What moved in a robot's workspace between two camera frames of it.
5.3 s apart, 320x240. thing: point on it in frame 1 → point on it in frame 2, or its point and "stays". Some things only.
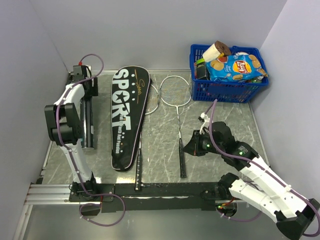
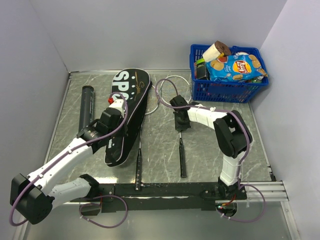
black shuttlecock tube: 87,122 stays
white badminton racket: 176,91 stays
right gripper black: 193,147 → 179,127
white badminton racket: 152,103 stays
